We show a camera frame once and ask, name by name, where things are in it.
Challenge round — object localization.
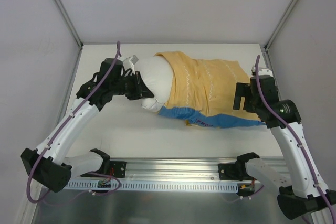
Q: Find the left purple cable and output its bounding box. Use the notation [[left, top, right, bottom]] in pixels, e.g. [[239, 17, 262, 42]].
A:
[[27, 40, 124, 204]]

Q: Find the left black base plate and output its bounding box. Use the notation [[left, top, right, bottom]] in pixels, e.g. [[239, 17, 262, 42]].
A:
[[89, 159, 127, 178]]

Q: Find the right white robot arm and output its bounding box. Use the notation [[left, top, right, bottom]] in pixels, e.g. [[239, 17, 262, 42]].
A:
[[227, 75, 335, 220]]

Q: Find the white pillow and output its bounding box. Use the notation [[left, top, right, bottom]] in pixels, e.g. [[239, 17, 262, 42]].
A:
[[135, 56, 174, 112]]

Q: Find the aluminium mounting rail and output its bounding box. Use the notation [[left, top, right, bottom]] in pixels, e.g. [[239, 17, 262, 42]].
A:
[[62, 157, 289, 184]]

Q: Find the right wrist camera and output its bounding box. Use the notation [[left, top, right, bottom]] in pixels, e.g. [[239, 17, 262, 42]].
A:
[[251, 66, 274, 77]]

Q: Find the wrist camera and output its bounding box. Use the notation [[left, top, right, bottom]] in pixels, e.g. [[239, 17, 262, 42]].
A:
[[251, 66, 274, 77], [122, 55, 139, 73]]

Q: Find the white slotted cable duct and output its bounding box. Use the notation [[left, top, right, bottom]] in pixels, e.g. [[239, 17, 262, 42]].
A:
[[65, 179, 238, 193]]

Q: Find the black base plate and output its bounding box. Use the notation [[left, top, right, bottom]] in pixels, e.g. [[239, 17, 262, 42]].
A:
[[218, 163, 253, 181], [89, 159, 127, 178]]

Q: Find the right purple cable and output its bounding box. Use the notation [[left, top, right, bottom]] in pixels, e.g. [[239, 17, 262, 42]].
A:
[[254, 55, 336, 214]]

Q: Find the purple cable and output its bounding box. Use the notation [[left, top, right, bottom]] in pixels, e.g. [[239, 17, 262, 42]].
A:
[[27, 40, 124, 204], [254, 55, 336, 214]]

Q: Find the blue yellow pikachu pillowcase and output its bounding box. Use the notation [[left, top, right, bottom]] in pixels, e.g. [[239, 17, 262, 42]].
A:
[[156, 51, 262, 129]]

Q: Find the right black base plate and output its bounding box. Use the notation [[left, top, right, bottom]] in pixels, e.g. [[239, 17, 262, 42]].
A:
[[218, 163, 253, 181]]

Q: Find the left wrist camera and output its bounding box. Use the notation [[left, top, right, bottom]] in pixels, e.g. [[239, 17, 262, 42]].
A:
[[122, 55, 139, 73]]

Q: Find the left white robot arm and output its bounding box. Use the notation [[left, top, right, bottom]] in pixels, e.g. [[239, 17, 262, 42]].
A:
[[21, 56, 154, 193]]

